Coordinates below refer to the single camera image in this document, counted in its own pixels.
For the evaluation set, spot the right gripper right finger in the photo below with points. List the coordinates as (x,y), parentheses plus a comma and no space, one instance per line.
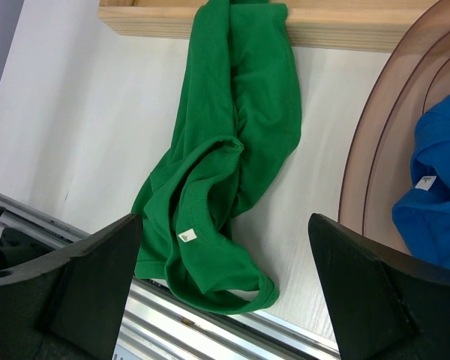
(383,304)

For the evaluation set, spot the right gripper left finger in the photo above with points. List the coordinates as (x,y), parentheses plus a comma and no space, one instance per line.
(66,303)

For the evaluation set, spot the blue tank top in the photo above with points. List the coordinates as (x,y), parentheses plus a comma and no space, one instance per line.
(422,214)

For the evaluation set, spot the green tank top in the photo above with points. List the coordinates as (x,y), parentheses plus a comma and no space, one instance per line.
(238,120)

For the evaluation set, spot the translucent pink plastic basin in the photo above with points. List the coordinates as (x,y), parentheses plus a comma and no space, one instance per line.
(377,174)

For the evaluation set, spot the wooden clothes rack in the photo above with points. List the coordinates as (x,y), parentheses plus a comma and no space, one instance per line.
(375,26)

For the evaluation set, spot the aluminium mounting rail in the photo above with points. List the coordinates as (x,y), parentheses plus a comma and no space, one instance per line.
(156,325)

